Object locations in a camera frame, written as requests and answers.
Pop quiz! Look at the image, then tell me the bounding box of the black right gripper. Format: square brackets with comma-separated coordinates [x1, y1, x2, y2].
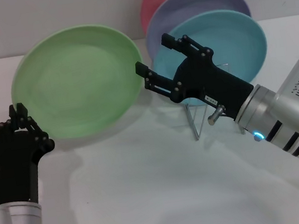
[130, 21, 259, 134]

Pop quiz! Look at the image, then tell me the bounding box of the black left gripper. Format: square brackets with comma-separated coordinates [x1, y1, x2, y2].
[0, 98, 64, 209]

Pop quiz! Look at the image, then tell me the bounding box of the green plastic plate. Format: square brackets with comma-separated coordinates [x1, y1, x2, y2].
[2, 17, 153, 147]

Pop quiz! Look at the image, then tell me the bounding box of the teal plastic plate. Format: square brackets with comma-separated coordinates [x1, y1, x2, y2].
[145, 3, 276, 113]

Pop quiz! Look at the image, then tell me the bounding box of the purple plastic plate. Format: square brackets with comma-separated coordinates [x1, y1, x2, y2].
[140, 0, 256, 59]

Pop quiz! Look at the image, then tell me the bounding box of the metal wire plate rack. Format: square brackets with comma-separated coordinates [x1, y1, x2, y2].
[179, 61, 248, 143]

